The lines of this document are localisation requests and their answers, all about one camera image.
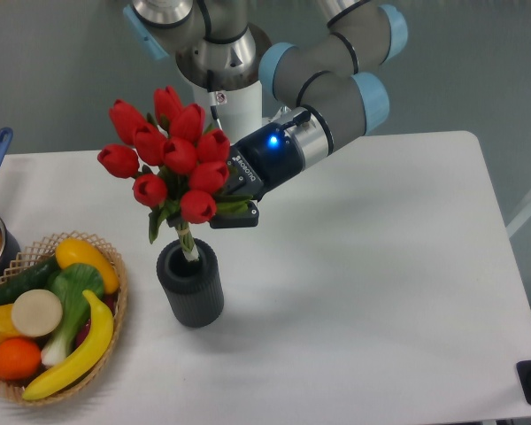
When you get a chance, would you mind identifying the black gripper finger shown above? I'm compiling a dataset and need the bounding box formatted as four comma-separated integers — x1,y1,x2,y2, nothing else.
209,201,259,229

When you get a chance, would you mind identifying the dark blue black gripper body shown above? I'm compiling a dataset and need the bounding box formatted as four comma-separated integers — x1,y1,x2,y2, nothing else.
223,126,304,199

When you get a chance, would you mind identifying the red tulip bouquet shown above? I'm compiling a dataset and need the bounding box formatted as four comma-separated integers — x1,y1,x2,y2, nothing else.
97,86,250,263

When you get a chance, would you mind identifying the dark grey ribbed vase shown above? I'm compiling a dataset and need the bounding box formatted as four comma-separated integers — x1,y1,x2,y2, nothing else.
156,238,224,328

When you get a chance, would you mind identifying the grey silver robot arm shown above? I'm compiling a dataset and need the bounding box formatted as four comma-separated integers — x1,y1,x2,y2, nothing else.
123,1,408,202

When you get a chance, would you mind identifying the red fruit in basket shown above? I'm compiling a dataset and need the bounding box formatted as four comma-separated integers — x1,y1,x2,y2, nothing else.
73,294,117,349

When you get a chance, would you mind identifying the yellow squash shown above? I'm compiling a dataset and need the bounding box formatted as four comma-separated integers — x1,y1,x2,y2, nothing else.
55,238,119,295

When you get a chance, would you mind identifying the green bok choy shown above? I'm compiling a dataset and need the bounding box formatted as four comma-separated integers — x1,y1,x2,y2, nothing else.
42,263,104,368

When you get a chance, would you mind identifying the yellow banana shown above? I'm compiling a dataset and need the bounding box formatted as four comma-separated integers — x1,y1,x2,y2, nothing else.
22,290,114,401

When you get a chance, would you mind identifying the woven wicker basket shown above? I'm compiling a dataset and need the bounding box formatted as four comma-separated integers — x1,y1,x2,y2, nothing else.
0,231,128,406

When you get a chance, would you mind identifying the green cucumber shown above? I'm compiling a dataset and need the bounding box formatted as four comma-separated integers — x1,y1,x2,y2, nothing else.
0,257,60,305

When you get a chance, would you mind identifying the beige round slice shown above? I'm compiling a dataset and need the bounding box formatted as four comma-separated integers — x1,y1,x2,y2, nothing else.
11,290,63,337

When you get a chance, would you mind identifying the orange fruit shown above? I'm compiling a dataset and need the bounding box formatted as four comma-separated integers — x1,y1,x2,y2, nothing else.
0,337,41,381

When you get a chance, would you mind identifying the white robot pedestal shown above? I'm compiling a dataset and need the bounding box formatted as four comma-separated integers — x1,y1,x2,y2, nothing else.
191,81,263,144

